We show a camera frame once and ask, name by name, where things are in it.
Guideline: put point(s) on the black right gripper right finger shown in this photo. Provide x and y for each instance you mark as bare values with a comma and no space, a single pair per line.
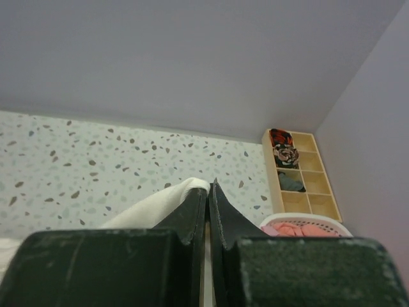
227,226

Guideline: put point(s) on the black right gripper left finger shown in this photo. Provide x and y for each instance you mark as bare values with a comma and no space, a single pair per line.
183,276

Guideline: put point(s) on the white floral print t-shirt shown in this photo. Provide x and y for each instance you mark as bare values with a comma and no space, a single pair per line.
146,213

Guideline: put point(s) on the pink garment in basket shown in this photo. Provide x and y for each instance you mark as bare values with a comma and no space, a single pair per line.
270,230

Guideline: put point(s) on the salmon orange garment in basket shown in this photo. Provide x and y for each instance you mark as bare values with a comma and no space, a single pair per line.
306,230

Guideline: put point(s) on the grey rolled socks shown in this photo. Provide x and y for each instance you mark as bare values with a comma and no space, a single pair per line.
289,184

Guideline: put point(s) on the white plastic laundry basket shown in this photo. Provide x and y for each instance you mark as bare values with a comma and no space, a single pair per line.
322,222

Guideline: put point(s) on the pink black rolled socks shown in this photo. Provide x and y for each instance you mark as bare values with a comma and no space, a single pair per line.
286,156

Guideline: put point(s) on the wooden compartment organizer box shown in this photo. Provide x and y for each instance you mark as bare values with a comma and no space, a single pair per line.
318,198

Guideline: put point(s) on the red black rolled socks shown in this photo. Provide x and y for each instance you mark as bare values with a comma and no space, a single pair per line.
280,137

